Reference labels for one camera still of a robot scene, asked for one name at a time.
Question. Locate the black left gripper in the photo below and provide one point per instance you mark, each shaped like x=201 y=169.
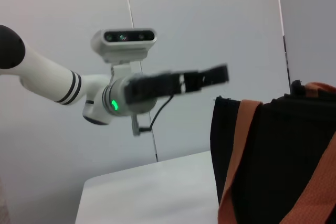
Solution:
x=152 y=89

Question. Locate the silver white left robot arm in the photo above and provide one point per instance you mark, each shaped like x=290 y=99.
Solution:
x=47 y=77

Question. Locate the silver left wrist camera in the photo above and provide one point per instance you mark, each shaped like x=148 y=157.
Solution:
x=123 y=41

